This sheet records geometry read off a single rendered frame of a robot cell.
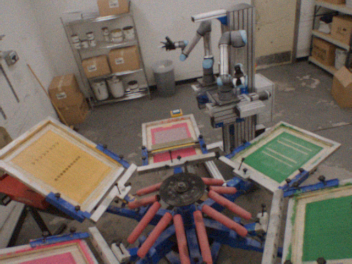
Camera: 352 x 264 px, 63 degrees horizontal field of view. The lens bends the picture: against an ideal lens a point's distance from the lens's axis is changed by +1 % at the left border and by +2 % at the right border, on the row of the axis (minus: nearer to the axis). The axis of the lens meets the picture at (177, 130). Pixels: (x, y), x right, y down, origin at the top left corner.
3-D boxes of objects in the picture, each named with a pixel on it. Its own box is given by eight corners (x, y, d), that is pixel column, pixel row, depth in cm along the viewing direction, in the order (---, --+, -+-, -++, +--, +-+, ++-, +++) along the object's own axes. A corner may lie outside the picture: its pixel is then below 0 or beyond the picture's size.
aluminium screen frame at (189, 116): (142, 126, 323) (142, 123, 321) (193, 116, 325) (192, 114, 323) (144, 171, 257) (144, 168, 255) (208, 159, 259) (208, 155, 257)
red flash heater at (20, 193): (-6, 197, 251) (-13, 187, 244) (34, 163, 285) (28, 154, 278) (45, 212, 227) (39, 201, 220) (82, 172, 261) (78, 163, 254)
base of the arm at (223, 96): (230, 93, 294) (229, 84, 288) (236, 99, 281) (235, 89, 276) (215, 96, 292) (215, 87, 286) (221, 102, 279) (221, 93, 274)
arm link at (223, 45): (216, 29, 251) (216, 84, 244) (229, 28, 248) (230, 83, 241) (217, 36, 262) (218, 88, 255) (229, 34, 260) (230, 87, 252)
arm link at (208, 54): (203, 70, 328) (198, 20, 299) (204, 65, 340) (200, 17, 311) (214, 69, 325) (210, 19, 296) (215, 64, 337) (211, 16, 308)
